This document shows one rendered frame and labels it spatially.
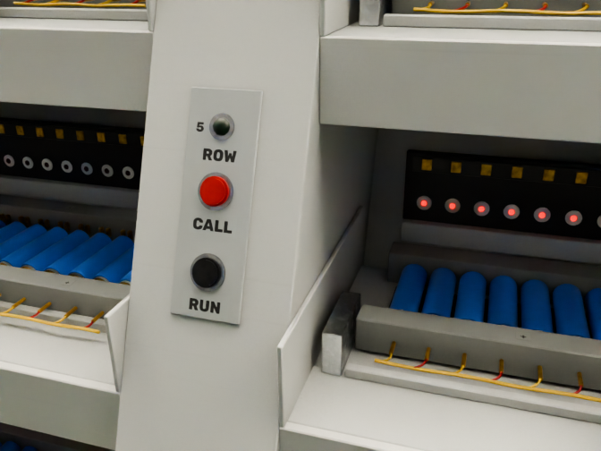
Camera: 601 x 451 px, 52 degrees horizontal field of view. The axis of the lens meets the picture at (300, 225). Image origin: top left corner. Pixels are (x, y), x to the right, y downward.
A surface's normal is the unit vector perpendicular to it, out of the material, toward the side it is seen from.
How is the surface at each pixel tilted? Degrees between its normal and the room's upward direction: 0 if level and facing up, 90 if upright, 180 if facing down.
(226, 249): 90
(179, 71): 90
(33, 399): 112
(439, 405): 22
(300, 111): 90
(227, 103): 90
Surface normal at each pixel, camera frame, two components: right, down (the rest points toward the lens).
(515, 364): -0.30, 0.39
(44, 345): -0.01, -0.91
